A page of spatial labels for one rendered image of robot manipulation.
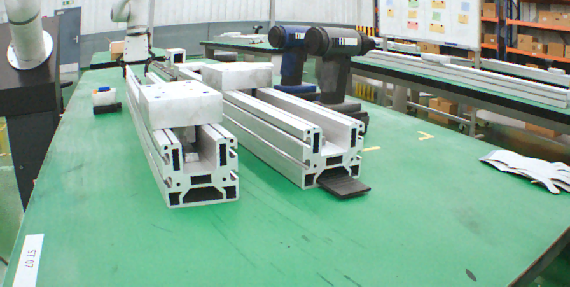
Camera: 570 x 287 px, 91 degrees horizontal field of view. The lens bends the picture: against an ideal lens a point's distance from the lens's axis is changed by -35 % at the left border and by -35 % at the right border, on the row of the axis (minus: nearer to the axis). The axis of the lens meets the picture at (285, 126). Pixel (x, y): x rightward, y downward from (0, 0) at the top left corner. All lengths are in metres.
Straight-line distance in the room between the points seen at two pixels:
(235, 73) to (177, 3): 11.68
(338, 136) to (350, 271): 0.28
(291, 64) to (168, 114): 0.51
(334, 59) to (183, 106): 0.35
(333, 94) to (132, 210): 0.47
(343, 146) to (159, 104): 0.27
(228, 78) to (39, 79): 0.72
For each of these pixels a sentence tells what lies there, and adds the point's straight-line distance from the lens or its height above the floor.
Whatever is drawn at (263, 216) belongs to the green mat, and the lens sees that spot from 0.48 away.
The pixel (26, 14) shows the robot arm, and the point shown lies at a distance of 1.19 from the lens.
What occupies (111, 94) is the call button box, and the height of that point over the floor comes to 0.83.
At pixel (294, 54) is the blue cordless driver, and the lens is 0.99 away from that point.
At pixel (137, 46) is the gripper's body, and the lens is 1.42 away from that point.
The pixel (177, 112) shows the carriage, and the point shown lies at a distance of 0.54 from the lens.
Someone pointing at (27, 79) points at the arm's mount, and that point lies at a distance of 1.30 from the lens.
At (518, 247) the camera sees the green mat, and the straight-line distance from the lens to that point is 0.47.
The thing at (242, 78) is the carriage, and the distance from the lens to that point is 0.83.
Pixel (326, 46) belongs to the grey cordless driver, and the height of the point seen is 0.96.
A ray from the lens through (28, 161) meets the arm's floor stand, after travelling 1.35.
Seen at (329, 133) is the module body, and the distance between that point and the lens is 0.62.
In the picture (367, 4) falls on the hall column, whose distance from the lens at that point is 9.18.
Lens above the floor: 1.00
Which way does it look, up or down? 14 degrees down
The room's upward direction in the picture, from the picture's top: 1 degrees clockwise
